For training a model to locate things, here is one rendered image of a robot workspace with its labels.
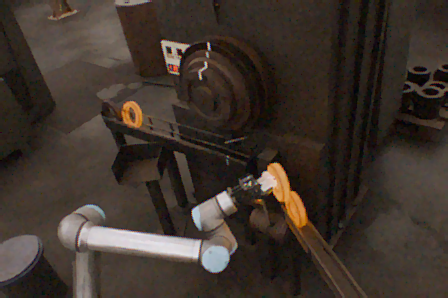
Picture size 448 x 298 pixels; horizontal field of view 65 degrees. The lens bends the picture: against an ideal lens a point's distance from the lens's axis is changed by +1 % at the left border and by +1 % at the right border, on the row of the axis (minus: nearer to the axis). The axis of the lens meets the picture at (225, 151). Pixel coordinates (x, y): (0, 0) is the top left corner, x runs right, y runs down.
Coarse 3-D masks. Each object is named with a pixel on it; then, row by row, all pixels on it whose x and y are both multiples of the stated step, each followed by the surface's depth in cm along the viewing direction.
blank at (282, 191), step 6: (270, 168) 140; (276, 168) 135; (282, 168) 135; (276, 174) 134; (282, 174) 133; (276, 180) 137; (282, 180) 133; (276, 186) 143; (282, 186) 133; (288, 186) 133; (276, 192) 142; (282, 192) 134; (288, 192) 134; (282, 198) 136; (288, 198) 136
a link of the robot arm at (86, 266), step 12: (84, 216) 137; (96, 216) 144; (72, 252) 144; (96, 252) 145; (84, 264) 143; (96, 264) 146; (84, 276) 144; (96, 276) 147; (84, 288) 145; (96, 288) 148
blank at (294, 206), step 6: (294, 192) 152; (294, 198) 149; (288, 204) 157; (294, 204) 148; (300, 204) 147; (288, 210) 159; (294, 210) 157; (300, 210) 146; (294, 216) 155; (300, 216) 147; (294, 222) 155; (300, 222) 148
